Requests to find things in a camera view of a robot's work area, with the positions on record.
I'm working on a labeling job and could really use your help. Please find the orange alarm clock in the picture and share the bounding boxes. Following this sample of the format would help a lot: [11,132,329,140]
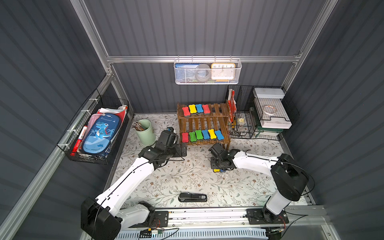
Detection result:
[211,63,236,82]

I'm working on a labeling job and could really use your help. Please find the green eraser shelf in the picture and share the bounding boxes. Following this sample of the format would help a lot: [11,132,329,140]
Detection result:
[189,132,197,143]
[195,130,204,141]

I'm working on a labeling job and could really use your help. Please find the black stapler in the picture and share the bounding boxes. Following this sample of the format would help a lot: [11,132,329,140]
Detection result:
[178,192,208,203]

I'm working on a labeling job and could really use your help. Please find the yellow eraser bottom shelf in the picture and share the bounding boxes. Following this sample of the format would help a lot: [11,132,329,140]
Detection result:
[208,129,217,140]

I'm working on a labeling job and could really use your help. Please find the red eraser top shelf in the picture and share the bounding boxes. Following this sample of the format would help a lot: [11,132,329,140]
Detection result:
[182,107,191,118]
[202,104,211,115]

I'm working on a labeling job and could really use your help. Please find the blue dinosaur pencil case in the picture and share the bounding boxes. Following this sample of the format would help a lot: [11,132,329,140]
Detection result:
[82,113,121,156]

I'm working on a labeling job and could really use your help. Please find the grey tape roll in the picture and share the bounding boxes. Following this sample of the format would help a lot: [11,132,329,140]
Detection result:
[195,64,211,83]

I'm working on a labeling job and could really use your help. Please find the pencils in cup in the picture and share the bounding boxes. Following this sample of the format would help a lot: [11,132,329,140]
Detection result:
[132,121,146,132]

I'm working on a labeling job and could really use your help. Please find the blue box in basket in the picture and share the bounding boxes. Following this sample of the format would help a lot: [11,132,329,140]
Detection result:
[174,63,199,85]

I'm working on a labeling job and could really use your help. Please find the red marker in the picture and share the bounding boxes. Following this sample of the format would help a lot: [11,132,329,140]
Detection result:
[70,126,88,156]

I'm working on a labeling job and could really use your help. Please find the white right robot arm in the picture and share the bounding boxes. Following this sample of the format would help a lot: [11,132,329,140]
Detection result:
[209,144,310,224]

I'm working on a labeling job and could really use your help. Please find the wooden two-tier shelf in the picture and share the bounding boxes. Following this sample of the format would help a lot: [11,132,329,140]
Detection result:
[177,102,231,150]

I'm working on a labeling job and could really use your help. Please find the white wire hanging basket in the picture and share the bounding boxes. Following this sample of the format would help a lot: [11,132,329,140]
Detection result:
[173,58,243,85]

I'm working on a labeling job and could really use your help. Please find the metal base rail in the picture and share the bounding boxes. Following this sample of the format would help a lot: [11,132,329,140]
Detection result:
[86,206,328,232]

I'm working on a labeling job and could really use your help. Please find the white paper tray stack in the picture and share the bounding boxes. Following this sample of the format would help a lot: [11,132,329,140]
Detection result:
[253,87,292,130]

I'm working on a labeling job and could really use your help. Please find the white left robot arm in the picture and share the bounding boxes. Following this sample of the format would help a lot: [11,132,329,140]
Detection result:
[81,127,187,240]

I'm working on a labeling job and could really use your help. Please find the red eraser shelf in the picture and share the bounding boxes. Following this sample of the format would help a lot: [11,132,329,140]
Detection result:
[202,104,211,115]
[182,107,191,118]
[182,133,189,143]

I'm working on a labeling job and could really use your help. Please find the black wire side basket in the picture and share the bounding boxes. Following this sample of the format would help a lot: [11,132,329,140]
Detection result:
[58,92,129,165]

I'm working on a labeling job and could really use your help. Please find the red book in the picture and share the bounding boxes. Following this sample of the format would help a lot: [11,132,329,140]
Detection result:
[228,89,237,124]

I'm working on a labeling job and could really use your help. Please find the green pencil cup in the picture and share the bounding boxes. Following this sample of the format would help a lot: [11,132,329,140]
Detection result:
[135,120,156,146]

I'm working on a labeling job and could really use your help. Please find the red eraser bottom shelf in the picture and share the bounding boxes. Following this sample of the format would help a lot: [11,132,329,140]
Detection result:
[182,133,189,143]

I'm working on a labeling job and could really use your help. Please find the black wire desk organizer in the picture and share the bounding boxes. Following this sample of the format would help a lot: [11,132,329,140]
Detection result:
[228,85,300,141]

